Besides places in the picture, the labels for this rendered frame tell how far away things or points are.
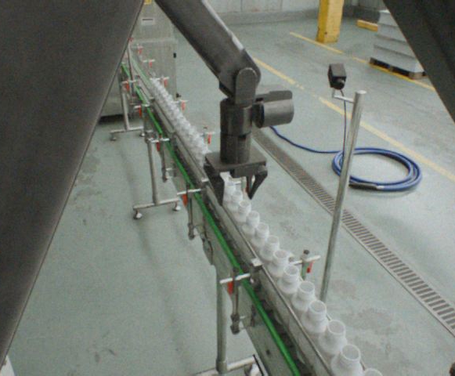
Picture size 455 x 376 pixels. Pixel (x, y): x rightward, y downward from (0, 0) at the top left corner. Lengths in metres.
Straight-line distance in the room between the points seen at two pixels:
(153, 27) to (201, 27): 4.04
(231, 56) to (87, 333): 2.02
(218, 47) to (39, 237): 0.50
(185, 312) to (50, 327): 0.74
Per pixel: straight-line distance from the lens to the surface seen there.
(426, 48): 0.23
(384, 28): 7.34
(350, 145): 1.53
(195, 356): 2.26
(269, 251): 1.07
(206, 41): 0.63
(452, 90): 0.25
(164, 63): 4.75
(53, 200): 0.16
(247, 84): 0.65
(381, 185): 3.72
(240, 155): 0.71
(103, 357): 2.33
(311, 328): 0.93
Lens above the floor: 1.83
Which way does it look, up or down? 32 degrees down
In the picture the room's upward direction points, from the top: straight up
